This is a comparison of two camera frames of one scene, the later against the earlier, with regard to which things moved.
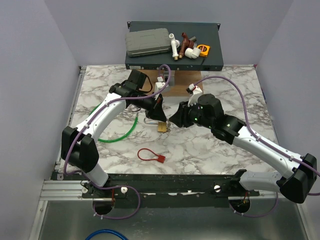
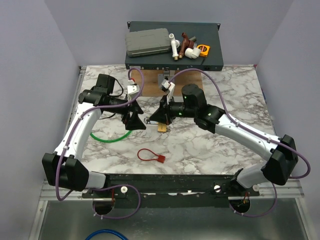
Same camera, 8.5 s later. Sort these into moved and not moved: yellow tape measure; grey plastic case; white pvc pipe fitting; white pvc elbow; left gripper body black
Moved: left gripper body black
Not moved: white pvc elbow; grey plastic case; white pvc pipe fitting; yellow tape measure
